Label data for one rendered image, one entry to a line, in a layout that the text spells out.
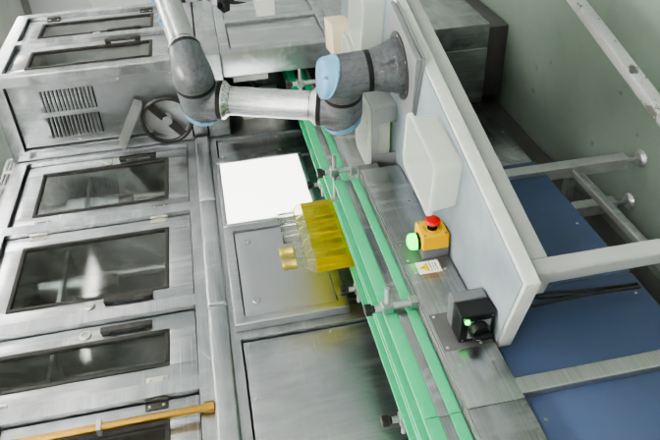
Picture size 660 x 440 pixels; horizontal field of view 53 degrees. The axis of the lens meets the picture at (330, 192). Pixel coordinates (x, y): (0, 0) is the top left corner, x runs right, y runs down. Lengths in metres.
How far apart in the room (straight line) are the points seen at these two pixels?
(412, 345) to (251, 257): 0.81
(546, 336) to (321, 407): 0.60
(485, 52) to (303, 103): 1.28
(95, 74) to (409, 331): 1.71
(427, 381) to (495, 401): 0.15
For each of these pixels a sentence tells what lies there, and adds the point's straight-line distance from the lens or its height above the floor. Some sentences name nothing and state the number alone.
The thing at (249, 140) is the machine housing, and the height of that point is 1.17.
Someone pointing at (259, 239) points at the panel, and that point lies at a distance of 2.24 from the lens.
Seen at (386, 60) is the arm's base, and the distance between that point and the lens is 1.80.
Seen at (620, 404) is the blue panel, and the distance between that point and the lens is 1.51.
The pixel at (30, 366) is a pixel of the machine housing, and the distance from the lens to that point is 2.10.
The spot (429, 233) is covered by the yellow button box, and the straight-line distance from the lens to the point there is 1.68.
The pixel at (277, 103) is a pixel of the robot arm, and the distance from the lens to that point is 1.93.
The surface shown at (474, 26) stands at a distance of 2.94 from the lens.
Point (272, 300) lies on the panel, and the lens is 2.01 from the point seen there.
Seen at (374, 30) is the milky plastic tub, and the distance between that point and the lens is 2.07.
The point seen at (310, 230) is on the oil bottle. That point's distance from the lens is 2.00.
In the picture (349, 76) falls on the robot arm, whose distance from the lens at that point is 1.79.
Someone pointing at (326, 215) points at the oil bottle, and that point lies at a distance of 2.05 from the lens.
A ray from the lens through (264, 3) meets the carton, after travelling 2.25.
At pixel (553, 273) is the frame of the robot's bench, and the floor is 0.66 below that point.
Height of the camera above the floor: 1.27
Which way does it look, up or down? 8 degrees down
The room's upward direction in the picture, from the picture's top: 98 degrees counter-clockwise
